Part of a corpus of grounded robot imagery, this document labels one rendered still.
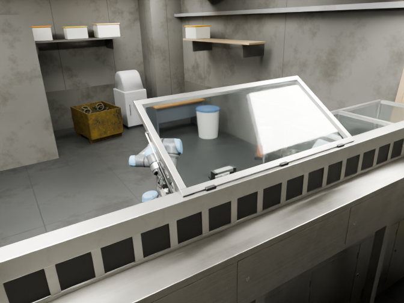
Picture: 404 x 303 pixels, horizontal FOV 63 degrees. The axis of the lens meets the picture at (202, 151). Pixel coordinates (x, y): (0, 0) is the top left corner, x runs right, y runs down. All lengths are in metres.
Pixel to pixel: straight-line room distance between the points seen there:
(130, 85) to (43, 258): 6.64
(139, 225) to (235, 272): 0.45
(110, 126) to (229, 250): 5.91
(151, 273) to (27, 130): 5.29
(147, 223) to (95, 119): 5.72
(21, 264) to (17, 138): 5.28
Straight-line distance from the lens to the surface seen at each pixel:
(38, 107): 6.33
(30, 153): 6.52
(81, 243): 1.23
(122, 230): 1.26
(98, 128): 6.99
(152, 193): 2.47
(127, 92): 7.56
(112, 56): 8.42
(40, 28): 7.47
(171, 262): 1.36
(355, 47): 4.86
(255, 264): 1.49
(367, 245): 2.75
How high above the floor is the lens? 2.32
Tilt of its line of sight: 22 degrees down
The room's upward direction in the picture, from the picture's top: 2 degrees counter-clockwise
